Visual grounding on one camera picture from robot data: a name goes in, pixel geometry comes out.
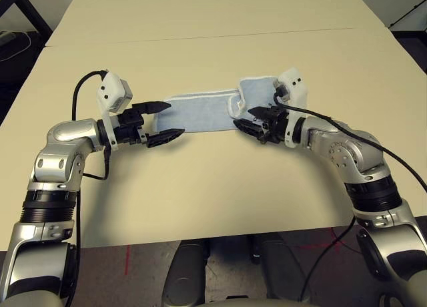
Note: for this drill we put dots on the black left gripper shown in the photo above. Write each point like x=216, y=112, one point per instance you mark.
x=128, y=128

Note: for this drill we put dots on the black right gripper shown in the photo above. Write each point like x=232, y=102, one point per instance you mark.
x=277, y=127

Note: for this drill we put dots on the light blue terry towel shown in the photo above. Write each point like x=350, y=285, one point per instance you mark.
x=200, y=116

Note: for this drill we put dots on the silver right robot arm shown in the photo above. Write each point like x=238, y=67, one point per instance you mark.
x=350, y=150

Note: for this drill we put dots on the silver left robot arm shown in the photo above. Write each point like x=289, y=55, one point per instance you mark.
x=66, y=133

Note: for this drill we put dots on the dark grey left robot leg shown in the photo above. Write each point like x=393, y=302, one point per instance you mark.
x=185, y=277

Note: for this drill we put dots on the grey power adapter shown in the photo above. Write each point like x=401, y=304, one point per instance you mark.
x=6, y=36

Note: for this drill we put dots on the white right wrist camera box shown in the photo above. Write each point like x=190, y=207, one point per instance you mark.
x=295, y=83

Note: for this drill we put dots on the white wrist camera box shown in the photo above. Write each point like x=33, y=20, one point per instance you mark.
x=111, y=86
x=295, y=83

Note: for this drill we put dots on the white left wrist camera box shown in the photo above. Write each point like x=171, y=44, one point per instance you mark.
x=111, y=86

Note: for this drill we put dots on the black frame side table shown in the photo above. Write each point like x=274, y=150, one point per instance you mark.
x=33, y=10

